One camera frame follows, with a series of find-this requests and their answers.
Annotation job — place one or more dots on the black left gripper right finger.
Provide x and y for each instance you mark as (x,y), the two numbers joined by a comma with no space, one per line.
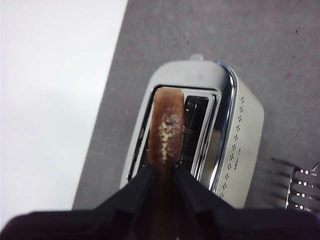
(237,225)

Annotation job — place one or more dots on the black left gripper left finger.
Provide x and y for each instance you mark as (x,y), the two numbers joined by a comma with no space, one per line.
(100,222)

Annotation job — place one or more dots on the brown-crusted bread slice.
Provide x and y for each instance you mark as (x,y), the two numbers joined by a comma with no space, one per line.
(166,125)

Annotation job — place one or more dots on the steel toast rack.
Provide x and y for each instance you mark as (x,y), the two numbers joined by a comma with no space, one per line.
(303,186)

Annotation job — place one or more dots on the cream two-slot toaster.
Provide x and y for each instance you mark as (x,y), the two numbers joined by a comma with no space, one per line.
(246,140)

